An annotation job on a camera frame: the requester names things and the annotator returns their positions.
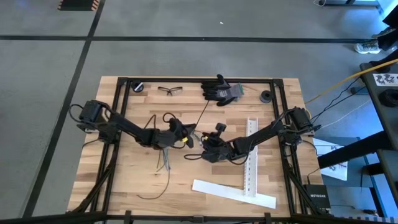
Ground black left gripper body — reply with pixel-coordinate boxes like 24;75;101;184
164;118;189;147

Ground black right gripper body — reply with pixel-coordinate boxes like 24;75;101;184
201;133;234;162

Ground thin black cable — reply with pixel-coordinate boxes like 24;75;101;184
195;100;211;127

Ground blue green cable bundle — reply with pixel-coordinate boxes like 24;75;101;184
156;149;167;172

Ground black grey work glove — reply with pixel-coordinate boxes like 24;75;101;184
200;73;246;102
203;91;241;108

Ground clear safety glasses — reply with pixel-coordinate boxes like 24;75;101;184
157;86;183;96

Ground white printed marker sheet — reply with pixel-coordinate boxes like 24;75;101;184
372;73;398;87
312;138;349;182

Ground black desk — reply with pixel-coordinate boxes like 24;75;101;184
317;51;398;218

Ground black orange striped mat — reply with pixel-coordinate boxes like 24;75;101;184
57;0;101;12

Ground black tape roll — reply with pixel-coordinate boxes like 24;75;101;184
377;88;398;108

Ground person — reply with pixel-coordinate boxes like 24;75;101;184
354;14;398;55

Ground flat white duct cover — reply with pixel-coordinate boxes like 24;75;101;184
192;179;277;210

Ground thin dark brown wire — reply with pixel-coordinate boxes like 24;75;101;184
136;149;171;200

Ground white slotted wiring duct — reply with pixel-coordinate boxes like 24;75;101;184
243;116;259;197

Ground black aluminium table frame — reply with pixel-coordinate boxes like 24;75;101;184
65;77;330;223

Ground grey wire spool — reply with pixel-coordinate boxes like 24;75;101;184
259;90;274;104

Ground black Netgear network switch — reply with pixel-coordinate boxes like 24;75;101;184
303;184;332;215

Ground thick yellow cable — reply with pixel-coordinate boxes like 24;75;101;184
304;58;398;105

